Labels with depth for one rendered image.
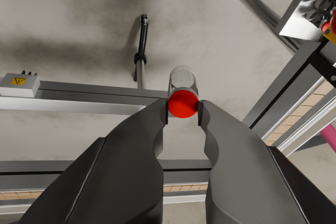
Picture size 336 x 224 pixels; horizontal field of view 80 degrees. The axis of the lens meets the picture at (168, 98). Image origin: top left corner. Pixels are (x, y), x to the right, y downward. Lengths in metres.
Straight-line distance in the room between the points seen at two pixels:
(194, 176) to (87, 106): 0.56
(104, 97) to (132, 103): 0.14
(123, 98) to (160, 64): 0.60
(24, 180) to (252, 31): 1.47
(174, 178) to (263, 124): 0.37
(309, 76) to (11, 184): 0.84
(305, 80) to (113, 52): 1.17
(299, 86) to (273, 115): 0.10
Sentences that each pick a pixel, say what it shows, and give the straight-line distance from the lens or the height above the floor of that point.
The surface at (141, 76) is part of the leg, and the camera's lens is 1.16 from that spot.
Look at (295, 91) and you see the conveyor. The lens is 0.55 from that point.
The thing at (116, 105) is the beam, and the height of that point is 0.55.
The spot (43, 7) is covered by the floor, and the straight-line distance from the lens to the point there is 1.40.
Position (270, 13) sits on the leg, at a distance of 0.75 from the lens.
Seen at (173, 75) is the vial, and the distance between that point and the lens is 0.15.
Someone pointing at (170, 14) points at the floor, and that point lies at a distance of 1.33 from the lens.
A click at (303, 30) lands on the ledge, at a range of 0.49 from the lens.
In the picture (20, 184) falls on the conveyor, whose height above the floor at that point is 0.92.
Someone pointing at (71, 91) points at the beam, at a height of 0.49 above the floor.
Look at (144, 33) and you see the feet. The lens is 1.26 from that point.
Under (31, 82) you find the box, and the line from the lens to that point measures 1.03.
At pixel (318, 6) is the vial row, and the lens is 0.46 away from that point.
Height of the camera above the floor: 1.21
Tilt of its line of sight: 43 degrees down
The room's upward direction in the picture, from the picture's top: 170 degrees clockwise
